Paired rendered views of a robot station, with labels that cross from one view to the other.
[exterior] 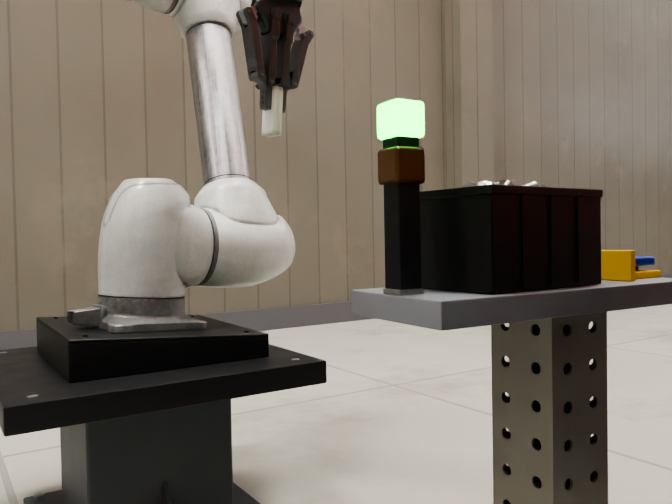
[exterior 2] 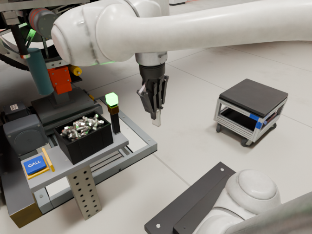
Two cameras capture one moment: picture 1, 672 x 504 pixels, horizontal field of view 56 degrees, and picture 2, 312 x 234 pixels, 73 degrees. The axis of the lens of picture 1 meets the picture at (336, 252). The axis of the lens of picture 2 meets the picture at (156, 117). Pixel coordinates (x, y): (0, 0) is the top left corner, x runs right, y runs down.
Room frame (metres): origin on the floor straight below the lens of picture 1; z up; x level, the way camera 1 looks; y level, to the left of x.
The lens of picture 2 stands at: (1.50, 0.01, 1.13)
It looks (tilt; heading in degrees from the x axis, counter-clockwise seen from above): 37 degrees down; 172
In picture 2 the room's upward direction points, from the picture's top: straight up
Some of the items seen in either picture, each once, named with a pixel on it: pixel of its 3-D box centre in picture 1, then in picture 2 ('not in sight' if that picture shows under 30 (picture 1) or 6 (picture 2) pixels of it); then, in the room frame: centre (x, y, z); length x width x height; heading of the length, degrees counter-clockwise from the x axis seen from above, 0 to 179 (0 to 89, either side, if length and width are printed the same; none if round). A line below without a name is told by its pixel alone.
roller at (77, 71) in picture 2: not in sight; (71, 66); (-0.02, -0.40, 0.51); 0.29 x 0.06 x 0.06; 30
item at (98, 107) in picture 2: not in sight; (65, 110); (-0.02, -0.54, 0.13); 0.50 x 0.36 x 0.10; 120
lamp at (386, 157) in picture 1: (401, 166); (113, 108); (0.69, -0.07, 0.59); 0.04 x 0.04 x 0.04; 30
